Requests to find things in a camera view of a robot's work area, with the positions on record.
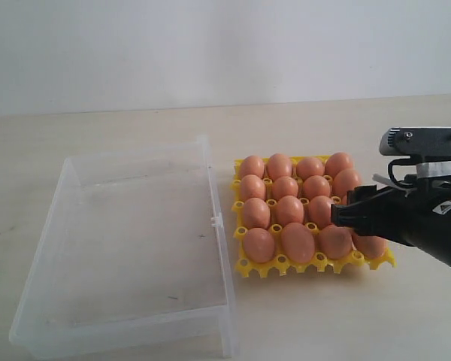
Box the yellow plastic egg tray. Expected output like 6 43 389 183
232 156 396 278

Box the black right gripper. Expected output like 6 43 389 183
331 180 451 244

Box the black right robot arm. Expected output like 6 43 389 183
331 186 451 267

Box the brown egg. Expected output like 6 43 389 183
325 152 354 178
317 225 353 259
301 175 331 199
307 196 334 229
353 233 387 259
240 174 267 202
332 168 362 198
242 198 271 229
275 196 305 226
281 223 315 264
242 228 275 263

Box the clear plastic tray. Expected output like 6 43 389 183
9 136 238 359

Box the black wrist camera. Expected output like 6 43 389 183
379 127 451 159

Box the brown egg lone front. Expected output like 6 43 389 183
271 176 299 200

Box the brown egg slot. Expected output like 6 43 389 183
266 153 293 181
238 155 265 179
295 156 325 181

